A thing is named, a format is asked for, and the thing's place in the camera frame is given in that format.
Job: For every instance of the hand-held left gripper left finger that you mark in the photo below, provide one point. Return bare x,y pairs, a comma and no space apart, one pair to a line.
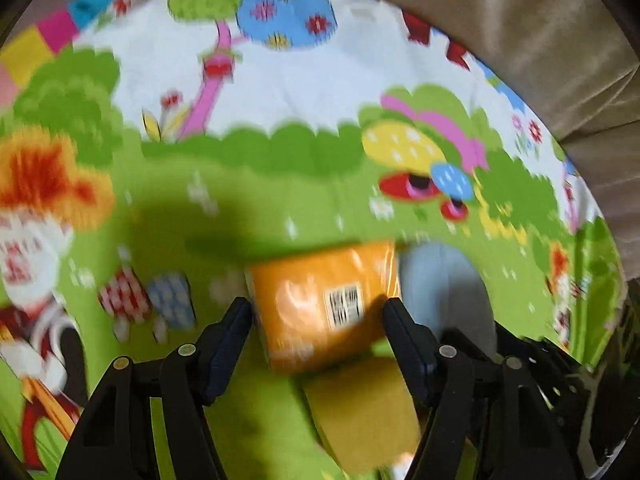
227,355

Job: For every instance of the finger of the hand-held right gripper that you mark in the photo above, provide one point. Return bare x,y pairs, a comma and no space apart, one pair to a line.
550,370

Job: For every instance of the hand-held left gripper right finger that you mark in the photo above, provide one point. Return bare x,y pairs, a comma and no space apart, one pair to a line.
407,355

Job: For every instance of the pale blue soft pad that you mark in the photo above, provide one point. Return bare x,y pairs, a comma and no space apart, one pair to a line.
440,285

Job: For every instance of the orange packet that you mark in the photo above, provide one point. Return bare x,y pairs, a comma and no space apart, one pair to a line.
310,300

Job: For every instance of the yellow sponge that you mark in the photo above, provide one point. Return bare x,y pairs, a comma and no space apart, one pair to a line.
365,420

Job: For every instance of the cartoon printed tablecloth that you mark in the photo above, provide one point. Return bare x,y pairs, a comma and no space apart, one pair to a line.
300,110

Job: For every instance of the beige curtain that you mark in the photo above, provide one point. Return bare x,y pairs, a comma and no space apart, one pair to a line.
575,60

